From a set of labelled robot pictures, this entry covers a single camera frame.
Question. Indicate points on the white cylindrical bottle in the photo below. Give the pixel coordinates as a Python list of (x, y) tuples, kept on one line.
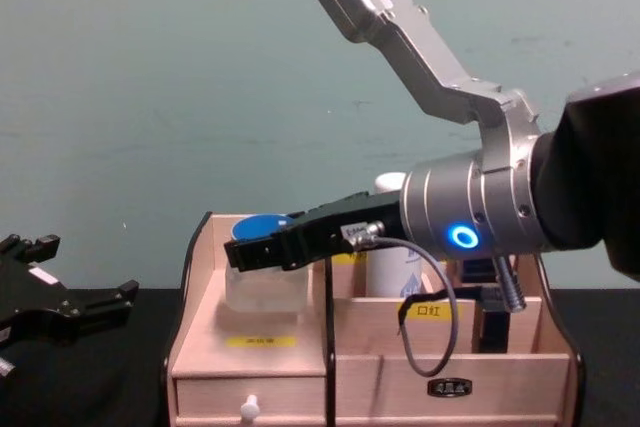
[(390, 272)]

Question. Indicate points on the wide wooden drawer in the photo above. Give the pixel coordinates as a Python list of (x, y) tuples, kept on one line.
[(510, 387)]

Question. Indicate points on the yellow paper label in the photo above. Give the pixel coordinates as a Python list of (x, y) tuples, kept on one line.
[(430, 310), (352, 259), (260, 341)]

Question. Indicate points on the black table cloth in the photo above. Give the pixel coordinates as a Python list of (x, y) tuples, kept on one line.
[(100, 387)]

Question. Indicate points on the wooden desk organizer with drawers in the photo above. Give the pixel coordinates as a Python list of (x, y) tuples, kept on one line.
[(270, 362)]

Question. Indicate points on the silver and black right robot arm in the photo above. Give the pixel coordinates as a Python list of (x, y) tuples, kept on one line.
[(505, 197)]

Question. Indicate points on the small wooden drawer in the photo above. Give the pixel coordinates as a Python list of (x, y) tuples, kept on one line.
[(280, 397)]

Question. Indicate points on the black drawer name plate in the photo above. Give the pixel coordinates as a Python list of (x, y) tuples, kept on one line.
[(450, 387)]

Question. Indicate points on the white drawer knob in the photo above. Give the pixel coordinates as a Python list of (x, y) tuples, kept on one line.
[(250, 408)]

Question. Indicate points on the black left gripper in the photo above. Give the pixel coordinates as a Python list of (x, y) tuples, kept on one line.
[(35, 307)]

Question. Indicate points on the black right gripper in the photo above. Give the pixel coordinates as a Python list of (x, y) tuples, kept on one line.
[(345, 219)]

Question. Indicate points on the clear jar with blue lid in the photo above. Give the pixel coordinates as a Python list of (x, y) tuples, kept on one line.
[(265, 289)]

